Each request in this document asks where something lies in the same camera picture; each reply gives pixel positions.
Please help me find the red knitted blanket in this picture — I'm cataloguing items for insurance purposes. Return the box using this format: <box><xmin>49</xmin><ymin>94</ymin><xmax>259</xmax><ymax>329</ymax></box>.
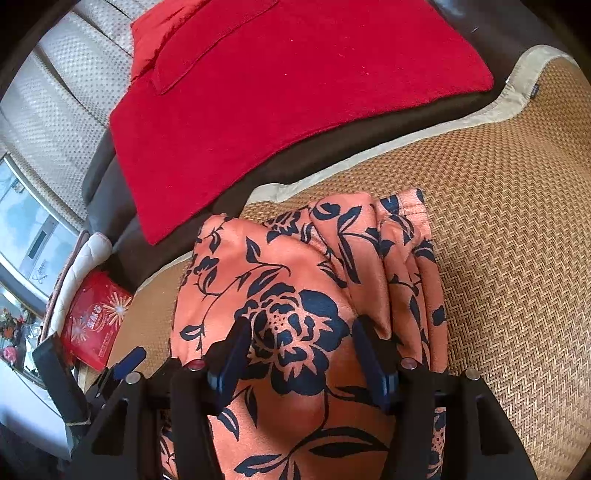
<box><xmin>110</xmin><ymin>0</ymin><xmax>494</xmax><ymax>244</ymax></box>

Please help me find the folded pink white quilt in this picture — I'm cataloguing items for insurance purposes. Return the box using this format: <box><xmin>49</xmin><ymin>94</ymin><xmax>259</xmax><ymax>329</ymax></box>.
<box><xmin>40</xmin><ymin>230</ymin><xmax>112</xmax><ymax>340</ymax></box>

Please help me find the woven bamboo seat mat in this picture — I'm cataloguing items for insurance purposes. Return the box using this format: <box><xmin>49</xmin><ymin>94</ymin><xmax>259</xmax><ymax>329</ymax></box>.
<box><xmin>110</xmin><ymin>45</ymin><xmax>590</xmax><ymax>479</ymax></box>

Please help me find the dark brown leather sofa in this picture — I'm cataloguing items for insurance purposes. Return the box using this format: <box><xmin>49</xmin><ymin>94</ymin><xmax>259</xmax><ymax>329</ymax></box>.
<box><xmin>82</xmin><ymin>1</ymin><xmax>567</xmax><ymax>290</ymax></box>

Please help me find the beige dotted curtain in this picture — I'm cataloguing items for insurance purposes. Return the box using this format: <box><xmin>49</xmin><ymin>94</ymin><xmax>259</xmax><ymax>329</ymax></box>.
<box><xmin>1</xmin><ymin>1</ymin><xmax>154</xmax><ymax>229</ymax></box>

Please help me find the red satin pillow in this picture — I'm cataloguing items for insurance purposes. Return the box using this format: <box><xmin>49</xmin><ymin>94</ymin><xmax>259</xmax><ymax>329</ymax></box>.
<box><xmin>131</xmin><ymin>0</ymin><xmax>208</xmax><ymax>82</ymax></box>

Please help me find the orange floral blouse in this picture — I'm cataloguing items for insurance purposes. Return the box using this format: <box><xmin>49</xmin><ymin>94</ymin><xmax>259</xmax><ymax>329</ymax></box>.
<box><xmin>170</xmin><ymin>189</ymin><xmax>448</xmax><ymax>479</ymax></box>

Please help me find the red gift box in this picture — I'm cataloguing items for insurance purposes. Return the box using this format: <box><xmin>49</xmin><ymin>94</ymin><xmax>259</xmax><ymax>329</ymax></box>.
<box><xmin>60</xmin><ymin>269</ymin><xmax>133</xmax><ymax>371</ymax></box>

